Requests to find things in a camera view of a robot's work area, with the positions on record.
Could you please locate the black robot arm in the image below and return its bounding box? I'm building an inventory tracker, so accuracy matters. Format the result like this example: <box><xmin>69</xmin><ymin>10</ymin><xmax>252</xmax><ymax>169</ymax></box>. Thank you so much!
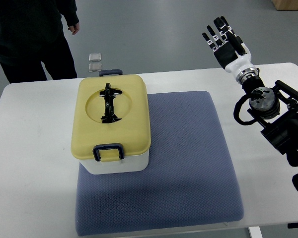
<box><xmin>233</xmin><ymin>73</ymin><xmax>298</xmax><ymax>167</ymax></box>

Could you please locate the white table leg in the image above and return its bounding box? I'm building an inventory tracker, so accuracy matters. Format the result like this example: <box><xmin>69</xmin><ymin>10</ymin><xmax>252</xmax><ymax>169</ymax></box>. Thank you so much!
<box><xmin>248</xmin><ymin>227</ymin><xmax>263</xmax><ymax>238</ymax></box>

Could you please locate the person's left hand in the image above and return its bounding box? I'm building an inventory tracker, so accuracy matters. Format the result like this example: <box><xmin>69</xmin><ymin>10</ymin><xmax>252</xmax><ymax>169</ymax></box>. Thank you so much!
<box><xmin>68</xmin><ymin>22</ymin><xmax>80</xmax><ymax>35</ymax></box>

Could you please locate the person in dark clothes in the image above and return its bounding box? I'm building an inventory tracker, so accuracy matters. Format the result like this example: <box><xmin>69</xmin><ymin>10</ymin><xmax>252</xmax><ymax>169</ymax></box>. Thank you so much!
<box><xmin>0</xmin><ymin>0</ymin><xmax>79</xmax><ymax>83</ymax></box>

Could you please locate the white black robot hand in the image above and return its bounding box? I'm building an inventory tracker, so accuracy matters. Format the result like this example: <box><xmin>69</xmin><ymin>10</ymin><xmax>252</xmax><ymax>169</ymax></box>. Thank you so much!
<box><xmin>202</xmin><ymin>16</ymin><xmax>259</xmax><ymax>85</ymax></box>

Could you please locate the lower metal floor plate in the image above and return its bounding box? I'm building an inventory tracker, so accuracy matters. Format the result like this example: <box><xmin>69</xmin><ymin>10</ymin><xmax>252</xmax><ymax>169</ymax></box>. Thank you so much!
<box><xmin>88</xmin><ymin>62</ymin><xmax>102</xmax><ymax>72</ymax></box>

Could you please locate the upper metal floor plate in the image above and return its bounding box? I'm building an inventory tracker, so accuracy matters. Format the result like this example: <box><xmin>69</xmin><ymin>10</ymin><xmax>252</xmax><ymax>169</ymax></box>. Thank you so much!
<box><xmin>89</xmin><ymin>53</ymin><xmax>102</xmax><ymax>62</ymax></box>

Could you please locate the metal floor plate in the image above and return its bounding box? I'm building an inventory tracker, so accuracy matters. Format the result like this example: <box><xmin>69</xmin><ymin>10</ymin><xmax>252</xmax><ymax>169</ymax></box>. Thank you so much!
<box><xmin>89</xmin><ymin>53</ymin><xmax>102</xmax><ymax>62</ymax></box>
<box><xmin>88</xmin><ymin>62</ymin><xmax>102</xmax><ymax>72</ymax></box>

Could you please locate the white storage box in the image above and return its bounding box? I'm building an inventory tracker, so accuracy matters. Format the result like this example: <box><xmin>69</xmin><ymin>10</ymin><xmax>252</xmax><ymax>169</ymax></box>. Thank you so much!
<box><xmin>79</xmin><ymin>151</ymin><xmax>149</xmax><ymax>175</ymax></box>

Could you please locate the blue-grey fabric cushion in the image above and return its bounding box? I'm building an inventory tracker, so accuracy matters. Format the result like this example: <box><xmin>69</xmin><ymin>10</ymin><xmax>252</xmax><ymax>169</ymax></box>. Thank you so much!
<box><xmin>75</xmin><ymin>91</ymin><xmax>244</xmax><ymax>236</ymax></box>

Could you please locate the black table bracket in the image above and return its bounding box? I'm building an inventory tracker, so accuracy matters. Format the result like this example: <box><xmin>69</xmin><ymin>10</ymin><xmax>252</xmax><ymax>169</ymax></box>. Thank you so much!
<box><xmin>287</xmin><ymin>222</ymin><xmax>298</xmax><ymax>229</ymax></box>

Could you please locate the brown cardboard box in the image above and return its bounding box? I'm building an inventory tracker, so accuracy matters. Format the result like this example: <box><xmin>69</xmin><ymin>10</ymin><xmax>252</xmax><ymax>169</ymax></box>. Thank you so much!
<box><xmin>272</xmin><ymin>0</ymin><xmax>298</xmax><ymax>11</ymax></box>

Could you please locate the yellow storage box lid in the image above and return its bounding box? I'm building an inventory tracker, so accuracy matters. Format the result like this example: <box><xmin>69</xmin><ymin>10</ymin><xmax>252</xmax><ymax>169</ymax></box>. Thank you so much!
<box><xmin>71</xmin><ymin>74</ymin><xmax>151</xmax><ymax>162</ymax></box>

